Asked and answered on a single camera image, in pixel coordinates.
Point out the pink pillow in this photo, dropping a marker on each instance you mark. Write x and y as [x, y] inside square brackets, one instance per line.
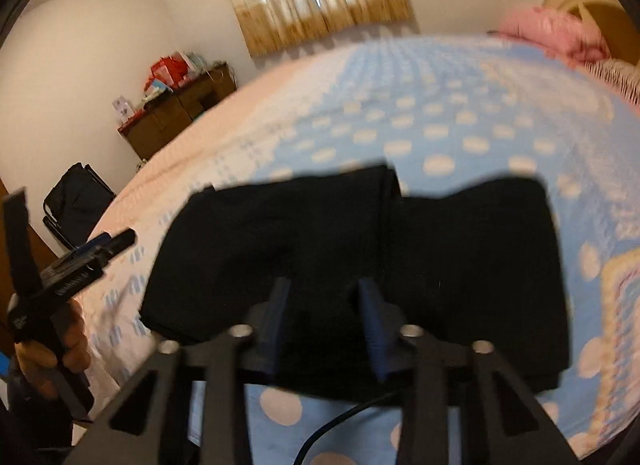
[550, 30]

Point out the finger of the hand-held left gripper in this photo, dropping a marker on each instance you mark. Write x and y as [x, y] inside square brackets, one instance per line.
[17, 230]
[112, 242]

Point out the person's left hand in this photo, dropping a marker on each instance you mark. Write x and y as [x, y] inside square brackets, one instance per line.
[75, 342]

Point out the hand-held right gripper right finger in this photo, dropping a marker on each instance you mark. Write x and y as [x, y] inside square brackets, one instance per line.
[374, 327]

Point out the cream wooden headboard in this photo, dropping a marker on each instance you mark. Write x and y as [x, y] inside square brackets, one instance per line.
[595, 0]

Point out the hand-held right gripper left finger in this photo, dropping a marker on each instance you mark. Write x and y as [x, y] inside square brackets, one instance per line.
[277, 315]

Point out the brown wooden desk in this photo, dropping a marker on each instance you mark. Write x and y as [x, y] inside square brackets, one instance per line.
[165, 125]

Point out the black pants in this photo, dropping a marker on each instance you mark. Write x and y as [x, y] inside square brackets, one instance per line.
[475, 270]

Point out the bed with polka-dot sheet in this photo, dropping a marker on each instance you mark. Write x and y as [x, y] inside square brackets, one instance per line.
[450, 110]

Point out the red gift bag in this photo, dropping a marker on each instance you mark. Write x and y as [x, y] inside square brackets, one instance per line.
[167, 72]

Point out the striped pillow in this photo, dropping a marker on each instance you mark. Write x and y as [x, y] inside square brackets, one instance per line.
[620, 77]

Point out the black folding chair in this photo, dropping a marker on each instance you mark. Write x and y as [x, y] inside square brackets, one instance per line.
[80, 205]

